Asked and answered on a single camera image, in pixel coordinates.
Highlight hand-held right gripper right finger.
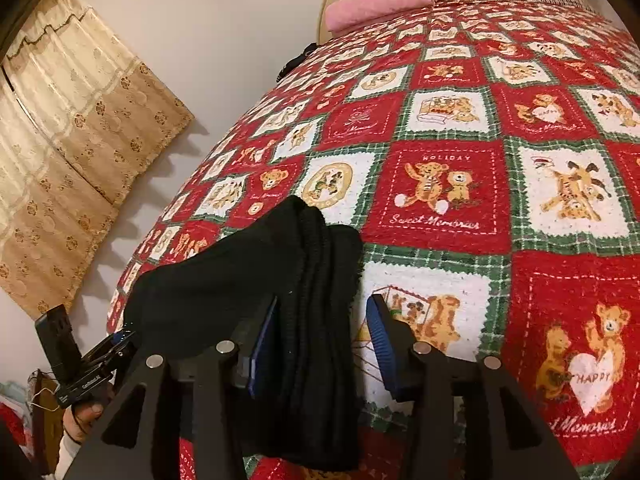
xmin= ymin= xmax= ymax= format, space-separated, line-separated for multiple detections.
xmin=366 ymin=294 xmax=571 ymax=480

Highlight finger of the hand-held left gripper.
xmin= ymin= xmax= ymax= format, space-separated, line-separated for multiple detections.
xmin=81 ymin=329 xmax=137 ymax=367

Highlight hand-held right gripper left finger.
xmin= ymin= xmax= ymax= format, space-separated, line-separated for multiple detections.
xmin=62 ymin=295 xmax=281 ymax=480

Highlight black pants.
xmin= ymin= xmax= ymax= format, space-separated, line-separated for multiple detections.
xmin=122 ymin=195 xmax=365 ymax=471

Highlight person's left forearm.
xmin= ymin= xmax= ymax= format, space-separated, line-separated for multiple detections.
xmin=54 ymin=432 xmax=87 ymax=478

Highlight person's left hand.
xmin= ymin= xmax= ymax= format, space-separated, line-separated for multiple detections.
xmin=62 ymin=399 xmax=106 ymax=443

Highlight brown wooden furniture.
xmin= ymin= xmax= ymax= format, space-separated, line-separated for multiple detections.
xmin=27 ymin=369 xmax=65 ymax=476

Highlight red cloth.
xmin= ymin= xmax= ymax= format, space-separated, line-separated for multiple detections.
xmin=0 ymin=395 xmax=32 ymax=458

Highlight red printed blanket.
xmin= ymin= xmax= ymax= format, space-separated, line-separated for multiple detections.
xmin=105 ymin=0 xmax=640 ymax=480

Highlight beige patterned curtain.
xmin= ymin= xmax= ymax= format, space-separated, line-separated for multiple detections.
xmin=0 ymin=0 xmax=196 ymax=321

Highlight black object beside bed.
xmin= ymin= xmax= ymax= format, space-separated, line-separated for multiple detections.
xmin=276 ymin=42 xmax=317 ymax=82

